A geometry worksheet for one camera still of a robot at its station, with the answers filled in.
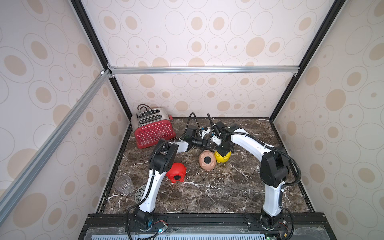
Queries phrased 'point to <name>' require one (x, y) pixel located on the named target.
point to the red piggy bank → (177, 172)
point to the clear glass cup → (124, 184)
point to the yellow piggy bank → (220, 159)
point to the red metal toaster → (151, 125)
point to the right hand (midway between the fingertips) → (228, 150)
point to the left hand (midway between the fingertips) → (219, 146)
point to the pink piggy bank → (207, 167)
